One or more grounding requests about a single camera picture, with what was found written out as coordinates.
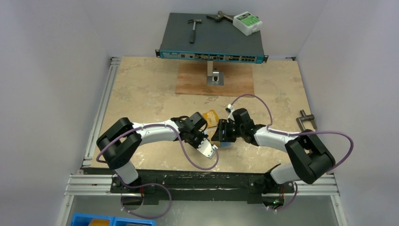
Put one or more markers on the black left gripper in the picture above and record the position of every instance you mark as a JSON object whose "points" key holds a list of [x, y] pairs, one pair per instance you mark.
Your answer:
{"points": [[202, 136]]}

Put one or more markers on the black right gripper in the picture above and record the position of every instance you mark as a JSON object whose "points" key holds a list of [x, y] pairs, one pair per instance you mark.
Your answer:
{"points": [[226, 131]]}

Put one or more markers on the tan leather card holder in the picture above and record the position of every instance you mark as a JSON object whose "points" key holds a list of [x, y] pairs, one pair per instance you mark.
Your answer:
{"points": [[222, 144]]}

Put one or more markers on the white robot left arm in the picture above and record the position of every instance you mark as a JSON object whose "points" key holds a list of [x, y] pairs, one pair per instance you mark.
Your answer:
{"points": [[121, 140]]}

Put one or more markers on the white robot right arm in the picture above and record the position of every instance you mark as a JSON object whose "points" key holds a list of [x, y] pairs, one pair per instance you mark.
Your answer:
{"points": [[309, 157]]}

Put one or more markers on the gold credit card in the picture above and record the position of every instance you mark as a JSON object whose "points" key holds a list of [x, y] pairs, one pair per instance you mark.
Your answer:
{"points": [[212, 118]]}

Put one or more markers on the brown plywood board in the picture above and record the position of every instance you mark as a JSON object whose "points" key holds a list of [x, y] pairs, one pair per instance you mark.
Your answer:
{"points": [[228, 80]]}

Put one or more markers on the small hammer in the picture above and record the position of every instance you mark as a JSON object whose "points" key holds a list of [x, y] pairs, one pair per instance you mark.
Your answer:
{"points": [[193, 32]]}

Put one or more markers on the white green box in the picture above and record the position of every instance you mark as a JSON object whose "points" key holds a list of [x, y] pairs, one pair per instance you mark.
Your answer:
{"points": [[247, 23]]}

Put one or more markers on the dark pliers tool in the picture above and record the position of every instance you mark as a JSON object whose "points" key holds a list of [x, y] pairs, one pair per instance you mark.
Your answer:
{"points": [[220, 17]]}

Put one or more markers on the blue plastic bin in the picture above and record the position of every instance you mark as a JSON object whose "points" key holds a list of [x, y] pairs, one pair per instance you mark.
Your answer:
{"points": [[82, 219]]}

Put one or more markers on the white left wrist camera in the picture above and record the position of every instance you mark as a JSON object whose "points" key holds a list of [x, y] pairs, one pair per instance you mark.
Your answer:
{"points": [[207, 149]]}

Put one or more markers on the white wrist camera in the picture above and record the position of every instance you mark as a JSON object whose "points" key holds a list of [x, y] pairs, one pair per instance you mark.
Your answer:
{"points": [[229, 110], [207, 149]]}

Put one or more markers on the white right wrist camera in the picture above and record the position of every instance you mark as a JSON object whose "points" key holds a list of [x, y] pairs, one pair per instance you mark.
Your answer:
{"points": [[229, 110]]}

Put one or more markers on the metal stand base bracket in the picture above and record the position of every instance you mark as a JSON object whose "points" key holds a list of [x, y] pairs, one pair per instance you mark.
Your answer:
{"points": [[214, 76]]}

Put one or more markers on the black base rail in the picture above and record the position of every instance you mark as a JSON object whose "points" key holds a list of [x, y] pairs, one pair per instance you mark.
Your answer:
{"points": [[160, 185]]}

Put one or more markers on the metal door handle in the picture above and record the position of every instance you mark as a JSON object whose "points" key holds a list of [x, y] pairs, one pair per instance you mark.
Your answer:
{"points": [[305, 117]]}

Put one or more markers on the blue network switch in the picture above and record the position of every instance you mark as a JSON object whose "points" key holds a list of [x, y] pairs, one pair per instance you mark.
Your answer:
{"points": [[213, 42]]}

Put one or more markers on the aluminium frame rail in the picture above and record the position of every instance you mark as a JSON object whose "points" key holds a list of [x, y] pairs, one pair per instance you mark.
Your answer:
{"points": [[143, 89]]}

